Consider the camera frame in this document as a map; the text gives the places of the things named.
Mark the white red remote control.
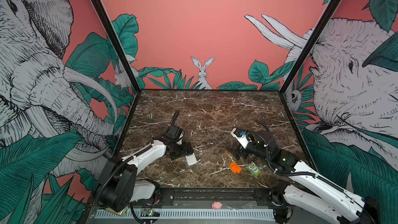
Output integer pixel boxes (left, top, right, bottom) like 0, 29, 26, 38
185, 153, 198, 167

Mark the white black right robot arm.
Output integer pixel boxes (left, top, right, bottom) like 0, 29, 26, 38
230, 128, 379, 224

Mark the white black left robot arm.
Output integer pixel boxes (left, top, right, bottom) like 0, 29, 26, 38
93, 124, 197, 212

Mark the orange toy brick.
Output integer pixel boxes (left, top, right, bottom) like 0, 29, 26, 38
230, 162, 242, 174

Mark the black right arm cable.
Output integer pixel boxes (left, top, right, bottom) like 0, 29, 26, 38
255, 120, 271, 133

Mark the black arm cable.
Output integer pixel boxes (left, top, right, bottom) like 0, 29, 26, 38
255, 120, 271, 133
169, 110, 181, 130

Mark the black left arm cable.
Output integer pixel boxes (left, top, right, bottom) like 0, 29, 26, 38
169, 110, 181, 130

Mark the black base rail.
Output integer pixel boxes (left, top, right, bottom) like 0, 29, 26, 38
155, 188, 287, 208

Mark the white slotted cable duct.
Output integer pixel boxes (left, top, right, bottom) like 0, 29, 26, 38
93, 208, 276, 222

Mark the black corner frame post right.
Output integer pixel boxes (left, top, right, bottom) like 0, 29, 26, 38
278, 0, 342, 96

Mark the black corner frame post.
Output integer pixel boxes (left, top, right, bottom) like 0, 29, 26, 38
90, 0, 141, 93
278, 0, 342, 96

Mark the black corner frame post left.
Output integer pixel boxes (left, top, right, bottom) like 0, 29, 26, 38
90, 0, 141, 93

